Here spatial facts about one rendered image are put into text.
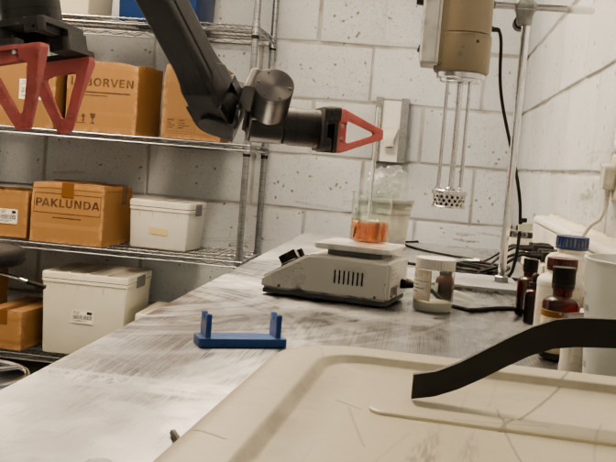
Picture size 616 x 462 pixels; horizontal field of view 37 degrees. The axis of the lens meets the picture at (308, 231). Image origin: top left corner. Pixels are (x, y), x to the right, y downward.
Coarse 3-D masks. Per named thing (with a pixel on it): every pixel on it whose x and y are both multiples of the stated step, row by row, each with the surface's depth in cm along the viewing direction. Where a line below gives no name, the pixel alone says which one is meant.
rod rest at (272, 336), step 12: (204, 312) 103; (204, 324) 102; (276, 324) 104; (204, 336) 102; (216, 336) 102; (228, 336) 103; (240, 336) 103; (252, 336) 104; (264, 336) 104; (276, 336) 104
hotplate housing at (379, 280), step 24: (288, 264) 142; (312, 264) 140; (336, 264) 139; (360, 264) 138; (384, 264) 137; (264, 288) 143; (288, 288) 142; (312, 288) 140; (336, 288) 139; (360, 288) 138; (384, 288) 137; (408, 288) 145
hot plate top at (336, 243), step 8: (320, 240) 143; (328, 240) 144; (336, 240) 146; (344, 240) 147; (328, 248) 140; (336, 248) 139; (344, 248) 139; (352, 248) 139; (360, 248) 138; (368, 248) 138; (376, 248) 138; (384, 248) 138; (392, 248) 139; (400, 248) 143
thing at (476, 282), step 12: (408, 276) 172; (456, 276) 179; (468, 276) 181; (480, 276) 182; (492, 276) 184; (456, 288) 167; (468, 288) 166; (480, 288) 166; (492, 288) 166; (504, 288) 166
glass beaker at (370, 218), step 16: (368, 192) 141; (384, 192) 147; (352, 208) 144; (368, 208) 142; (384, 208) 142; (352, 224) 144; (368, 224) 142; (384, 224) 142; (352, 240) 143; (368, 240) 142; (384, 240) 143
